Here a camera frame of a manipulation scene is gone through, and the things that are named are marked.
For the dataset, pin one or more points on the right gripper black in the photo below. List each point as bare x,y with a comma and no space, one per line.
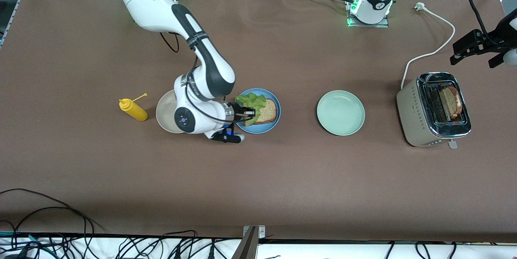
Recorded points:
239,112

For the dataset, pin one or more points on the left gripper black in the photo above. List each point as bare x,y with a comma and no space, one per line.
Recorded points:
486,43

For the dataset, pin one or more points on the green lettuce leaf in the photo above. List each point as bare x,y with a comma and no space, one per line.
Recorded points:
254,101

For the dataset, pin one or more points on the brown bread slice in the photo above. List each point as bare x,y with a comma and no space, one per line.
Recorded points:
268,111
448,101

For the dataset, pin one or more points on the yellow mustard squeeze bottle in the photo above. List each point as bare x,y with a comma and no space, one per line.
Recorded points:
135,111

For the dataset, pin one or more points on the blue round plate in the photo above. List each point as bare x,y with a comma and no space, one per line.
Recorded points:
262,129

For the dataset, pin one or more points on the beige round plate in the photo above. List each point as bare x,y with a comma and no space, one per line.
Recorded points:
163,113

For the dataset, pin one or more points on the pale green round plate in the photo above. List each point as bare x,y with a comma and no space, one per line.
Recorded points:
340,112

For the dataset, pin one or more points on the silver two-slot toaster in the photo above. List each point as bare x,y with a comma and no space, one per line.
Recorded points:
408,109

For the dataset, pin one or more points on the metal corner bracket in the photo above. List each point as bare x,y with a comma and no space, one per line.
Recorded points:
260,230

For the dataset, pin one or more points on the aluminium profile post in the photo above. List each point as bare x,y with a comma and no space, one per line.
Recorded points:
246,249

